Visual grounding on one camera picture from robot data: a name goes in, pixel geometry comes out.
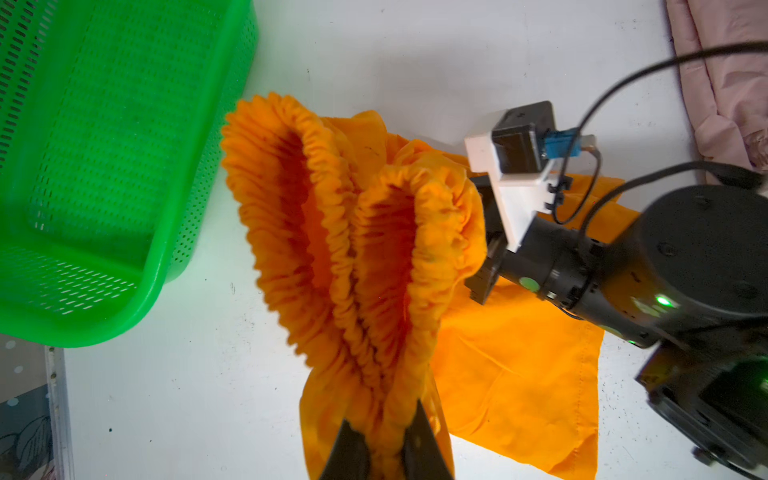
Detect green plastic basket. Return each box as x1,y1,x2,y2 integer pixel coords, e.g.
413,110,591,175
1,0,258,348

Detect orange shorts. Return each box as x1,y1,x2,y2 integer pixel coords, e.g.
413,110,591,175
221,93,603,479

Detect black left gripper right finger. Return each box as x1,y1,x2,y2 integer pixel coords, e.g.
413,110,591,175
402,401,453,480

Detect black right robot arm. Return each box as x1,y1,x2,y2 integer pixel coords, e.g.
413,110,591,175
467,177,767,479

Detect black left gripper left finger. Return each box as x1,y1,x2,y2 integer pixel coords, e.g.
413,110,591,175
319,420,371,480

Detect black right camera cable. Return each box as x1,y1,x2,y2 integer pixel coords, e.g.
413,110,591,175
548,40,768,226

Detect pink shorts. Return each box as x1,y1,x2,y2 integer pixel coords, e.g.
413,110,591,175
666,0,767,172

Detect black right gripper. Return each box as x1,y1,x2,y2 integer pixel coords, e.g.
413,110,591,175
465,176,606,312

